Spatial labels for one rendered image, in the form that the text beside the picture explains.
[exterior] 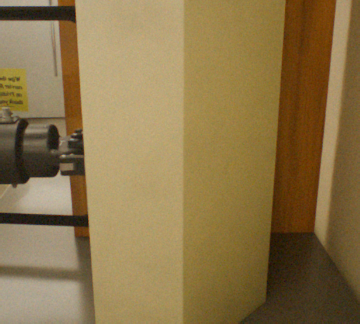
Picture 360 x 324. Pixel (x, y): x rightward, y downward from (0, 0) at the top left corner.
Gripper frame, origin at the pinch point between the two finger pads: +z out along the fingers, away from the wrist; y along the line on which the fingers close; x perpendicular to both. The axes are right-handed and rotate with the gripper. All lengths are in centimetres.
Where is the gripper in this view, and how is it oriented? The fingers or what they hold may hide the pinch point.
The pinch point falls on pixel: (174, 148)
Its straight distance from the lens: 69.1
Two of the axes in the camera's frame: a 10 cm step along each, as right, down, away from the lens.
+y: -0.4, -3.2, 9.5
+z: 10.0, -0.2, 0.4
